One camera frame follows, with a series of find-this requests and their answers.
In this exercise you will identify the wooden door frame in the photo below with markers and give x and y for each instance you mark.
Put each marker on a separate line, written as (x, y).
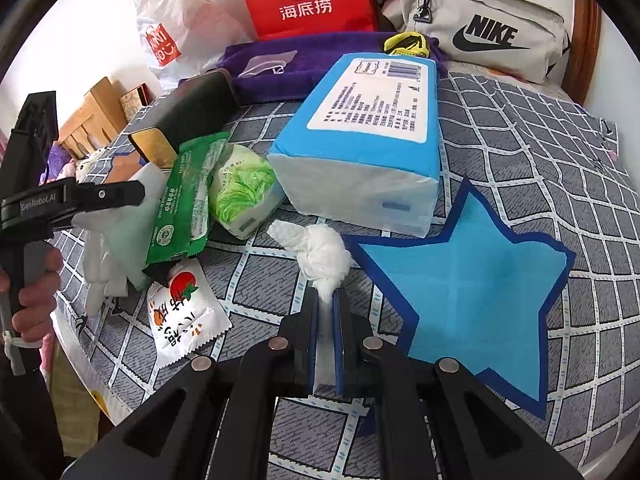
(584, 49)

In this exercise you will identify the small translucent organza pouch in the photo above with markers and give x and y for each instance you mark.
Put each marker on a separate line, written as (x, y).
(273, 63)

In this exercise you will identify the blue tissue pack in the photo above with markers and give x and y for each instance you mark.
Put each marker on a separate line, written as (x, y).
(363, 147)

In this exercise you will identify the yellow black small pouch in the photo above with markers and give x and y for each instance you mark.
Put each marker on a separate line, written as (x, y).
(407, 43)

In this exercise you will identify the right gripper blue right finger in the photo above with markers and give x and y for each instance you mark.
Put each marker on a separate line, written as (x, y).
(344, 344)

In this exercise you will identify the white tomato snack packet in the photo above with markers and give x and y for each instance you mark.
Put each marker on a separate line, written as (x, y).
(186, 314)

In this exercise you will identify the white foam sponge block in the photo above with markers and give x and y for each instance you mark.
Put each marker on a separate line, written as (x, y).
(127, 230)

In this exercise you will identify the purple towel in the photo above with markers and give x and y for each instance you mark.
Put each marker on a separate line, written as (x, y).
(316, 54)

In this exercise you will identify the brown framed picture card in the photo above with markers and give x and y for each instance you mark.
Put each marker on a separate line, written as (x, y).
(134, 100)

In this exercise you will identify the white Miniso plastic bag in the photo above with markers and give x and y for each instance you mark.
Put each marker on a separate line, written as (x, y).
(184, 38)

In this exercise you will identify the light blue star mat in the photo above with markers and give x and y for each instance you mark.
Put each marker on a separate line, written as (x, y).
(477, 292)

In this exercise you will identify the brown star mat blue edge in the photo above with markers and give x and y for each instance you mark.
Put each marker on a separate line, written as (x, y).
(123, 167)

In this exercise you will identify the purple plush toy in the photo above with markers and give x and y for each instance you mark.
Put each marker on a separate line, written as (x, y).
(60, 165)

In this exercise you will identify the grey Nike waist bag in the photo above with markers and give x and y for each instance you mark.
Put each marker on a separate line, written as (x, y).
(516, 37)

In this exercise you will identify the white tissue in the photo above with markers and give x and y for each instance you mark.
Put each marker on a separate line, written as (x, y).
(325, 263)

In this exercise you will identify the green sachet packet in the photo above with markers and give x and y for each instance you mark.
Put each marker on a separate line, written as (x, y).
(182, 220)

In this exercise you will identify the green white pocket tissue pack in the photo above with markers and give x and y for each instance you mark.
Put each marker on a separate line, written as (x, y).
(244, 191)

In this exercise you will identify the dark green tea tin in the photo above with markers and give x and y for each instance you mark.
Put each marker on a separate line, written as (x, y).
(200, 106)

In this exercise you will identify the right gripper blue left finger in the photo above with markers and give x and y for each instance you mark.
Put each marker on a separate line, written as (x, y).
(306, 341)

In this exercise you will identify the person's left hand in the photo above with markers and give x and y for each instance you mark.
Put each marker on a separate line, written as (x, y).
(38, 300)

